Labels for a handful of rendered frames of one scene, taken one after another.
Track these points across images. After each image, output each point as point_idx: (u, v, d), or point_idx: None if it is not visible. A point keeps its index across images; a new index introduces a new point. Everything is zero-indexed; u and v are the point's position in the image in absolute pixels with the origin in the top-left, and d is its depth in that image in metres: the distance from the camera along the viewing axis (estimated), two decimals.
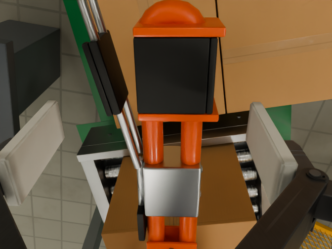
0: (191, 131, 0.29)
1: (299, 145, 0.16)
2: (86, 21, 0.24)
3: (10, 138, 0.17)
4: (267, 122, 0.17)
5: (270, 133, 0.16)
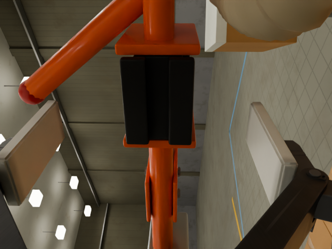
0: None
1: (299, 145, 0.16)
2: None
3: (10, 138, 0.17)
4: (267, 122, 0.17)
5: (270, 133, 0.16)
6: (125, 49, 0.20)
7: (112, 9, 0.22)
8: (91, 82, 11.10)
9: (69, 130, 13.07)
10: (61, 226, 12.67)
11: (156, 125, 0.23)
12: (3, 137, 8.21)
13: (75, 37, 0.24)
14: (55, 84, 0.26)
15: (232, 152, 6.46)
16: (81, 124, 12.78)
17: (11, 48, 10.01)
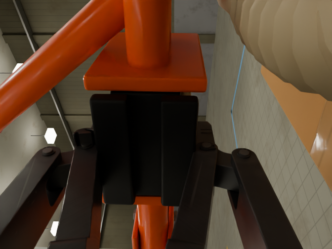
0: None
1: (210, 125, 0.18)
2: None
3: None
4: None
5: None
6: (98, 83, 0.14)
7: (83, 20, 0.16)
8: None
9: (65, 123, 12.68)
10: (56, 222, 12.22)
11: (145, 180, 0.17)
12: None
13: (34, 56, 0.17)
14: (12, 116, 0.19)
15: (234, 133, 6.08)
16: (77, 116, 12.40)
17: (4, 35, 9.67)
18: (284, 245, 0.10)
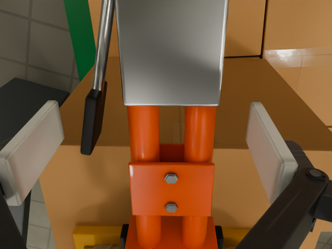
0: None
1: (299, 145, 0.16)
2: None
3: (10, 138, 0.17)
4: (267, 122, 0.17)
5: (270, 133, 0.16)
6: None
7: None
8: None
9: None
10: None
11: None
12: None
13: None
14: None
15: None
16: None
17: None
18: None
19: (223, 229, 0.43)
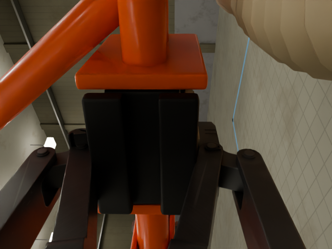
0: None
1: (214, 126, 0.18)
2: None
3: None
4: None
5: None
6: (90, 81, 0.13)
7: (75, 18, 0.15)
8: None
9: (65, 132, 12.63)
10: None
11: (143, 186, 0.16)
12: None
13: (24, 57, 0.16)
14: (1, 122, 0.18)
15: (236, 141, 6.03)
16: (77, 125, 12.35)
17: (5, 44, 9.71)
18: (288, 247, 0.10)
19: None
